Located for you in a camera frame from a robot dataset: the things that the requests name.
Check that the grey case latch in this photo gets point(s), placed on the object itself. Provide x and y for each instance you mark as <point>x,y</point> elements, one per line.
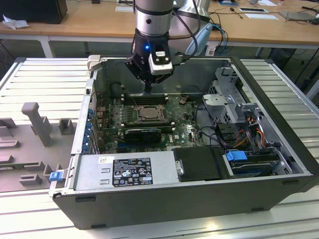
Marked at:
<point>94,62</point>

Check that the silver metal drive cage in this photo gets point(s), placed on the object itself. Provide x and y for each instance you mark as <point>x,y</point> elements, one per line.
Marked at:
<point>215,99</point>

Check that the green motherboard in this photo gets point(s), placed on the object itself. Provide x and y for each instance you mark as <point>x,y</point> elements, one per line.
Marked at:
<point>179,124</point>

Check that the white socket box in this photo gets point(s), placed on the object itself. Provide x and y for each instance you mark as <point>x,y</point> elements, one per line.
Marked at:
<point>210,51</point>

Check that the black cylinder part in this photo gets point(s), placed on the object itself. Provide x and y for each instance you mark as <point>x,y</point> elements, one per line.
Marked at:
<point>115,89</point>

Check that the black plastic drive shroud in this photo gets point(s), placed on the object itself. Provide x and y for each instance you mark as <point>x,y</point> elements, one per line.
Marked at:
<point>199,161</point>

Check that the RAM slot white latches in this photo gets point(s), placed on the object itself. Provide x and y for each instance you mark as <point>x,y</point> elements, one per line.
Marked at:
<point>158,95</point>
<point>149,124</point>
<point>158,100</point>

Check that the flat dark tablet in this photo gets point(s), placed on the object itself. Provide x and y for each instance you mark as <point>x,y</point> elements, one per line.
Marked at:
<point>253,10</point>

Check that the silver power supply unit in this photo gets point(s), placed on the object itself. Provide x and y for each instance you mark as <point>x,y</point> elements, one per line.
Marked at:
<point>87,171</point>

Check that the crumpled white paper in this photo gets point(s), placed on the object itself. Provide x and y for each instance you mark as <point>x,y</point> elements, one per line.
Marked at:
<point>15,23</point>

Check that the wooden desk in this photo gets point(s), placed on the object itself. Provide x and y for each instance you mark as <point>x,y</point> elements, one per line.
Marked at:
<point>87,22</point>

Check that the blue case release tab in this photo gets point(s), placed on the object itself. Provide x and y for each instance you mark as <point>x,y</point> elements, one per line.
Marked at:
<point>56,176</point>

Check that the grey parts rack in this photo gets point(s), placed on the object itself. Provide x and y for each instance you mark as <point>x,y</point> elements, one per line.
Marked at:
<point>32,149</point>

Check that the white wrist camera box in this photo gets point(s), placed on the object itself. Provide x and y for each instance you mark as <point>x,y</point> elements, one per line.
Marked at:
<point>160,68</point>

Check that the white paper sheet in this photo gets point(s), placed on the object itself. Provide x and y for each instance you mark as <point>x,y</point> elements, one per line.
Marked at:
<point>261,16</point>
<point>124,8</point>

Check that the black open PC case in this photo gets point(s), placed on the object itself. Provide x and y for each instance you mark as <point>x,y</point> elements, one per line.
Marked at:
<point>174,209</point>

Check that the coin battery holder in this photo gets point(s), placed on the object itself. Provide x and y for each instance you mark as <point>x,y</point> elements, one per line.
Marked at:
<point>183,99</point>

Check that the grey closed laptop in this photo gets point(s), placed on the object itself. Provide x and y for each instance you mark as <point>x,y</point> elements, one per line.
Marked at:
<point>296,15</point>

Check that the black box on desk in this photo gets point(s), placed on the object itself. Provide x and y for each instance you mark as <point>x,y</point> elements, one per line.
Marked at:
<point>32,10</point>

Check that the hard disk in blue carrier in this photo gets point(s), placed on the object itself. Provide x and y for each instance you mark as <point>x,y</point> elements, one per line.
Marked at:
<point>235,155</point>

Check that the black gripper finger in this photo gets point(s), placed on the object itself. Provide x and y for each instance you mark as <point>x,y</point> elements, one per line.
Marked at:
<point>135,68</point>
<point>159,79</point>

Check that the black graphics card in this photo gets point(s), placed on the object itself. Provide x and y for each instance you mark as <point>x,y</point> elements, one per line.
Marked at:
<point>143,136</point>

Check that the CPU socket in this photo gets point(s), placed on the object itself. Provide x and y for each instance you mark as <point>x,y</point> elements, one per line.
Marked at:
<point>137,119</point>

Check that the RAM slot black latches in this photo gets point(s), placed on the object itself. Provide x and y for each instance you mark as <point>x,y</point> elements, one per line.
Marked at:
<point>158,97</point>
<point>149,122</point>
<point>149,126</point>
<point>158,103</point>

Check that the blue card retention bracket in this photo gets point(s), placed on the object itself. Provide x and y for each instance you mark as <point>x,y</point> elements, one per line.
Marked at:
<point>89,124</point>

